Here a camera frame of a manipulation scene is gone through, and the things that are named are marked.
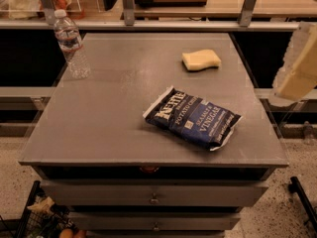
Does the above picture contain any blue Kettle chip bag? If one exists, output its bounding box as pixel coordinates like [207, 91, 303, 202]
[143, 86, 242, 152]

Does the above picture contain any black wire basket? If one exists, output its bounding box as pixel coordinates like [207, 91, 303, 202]
[14, 180, 87, 238]

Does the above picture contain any yellow sponge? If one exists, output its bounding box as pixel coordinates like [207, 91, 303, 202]
[182, 50, 221, 71]

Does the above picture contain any grey drawer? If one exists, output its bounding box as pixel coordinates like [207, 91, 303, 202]
[42, 180, 267, 207]
[70, 212, 240, 231]

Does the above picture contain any lower grey drawer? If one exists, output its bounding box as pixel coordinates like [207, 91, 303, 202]
[70, 212, 240, 231]

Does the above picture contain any clear plastic water bottle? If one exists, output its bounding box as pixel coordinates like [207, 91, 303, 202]
[53, 9, 91, 79]

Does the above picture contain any black metal stand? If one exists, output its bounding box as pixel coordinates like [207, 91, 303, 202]
[288, 177, 317, 233]

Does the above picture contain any clear plastic bin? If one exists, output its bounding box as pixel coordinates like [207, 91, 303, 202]
[0, 0, 82, 20]

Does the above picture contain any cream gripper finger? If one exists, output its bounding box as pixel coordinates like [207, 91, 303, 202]
[275, 23, 317, 101]

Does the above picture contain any wooden shelf with metal posts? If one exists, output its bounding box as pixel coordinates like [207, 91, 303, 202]
[0, 0, 317, 32]

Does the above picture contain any grey drawer cabinet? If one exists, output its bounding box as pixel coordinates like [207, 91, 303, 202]
[21, 33, 288, 238]

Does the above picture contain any upper grey drawer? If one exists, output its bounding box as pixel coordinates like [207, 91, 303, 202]
[42, 180, 267, 207]

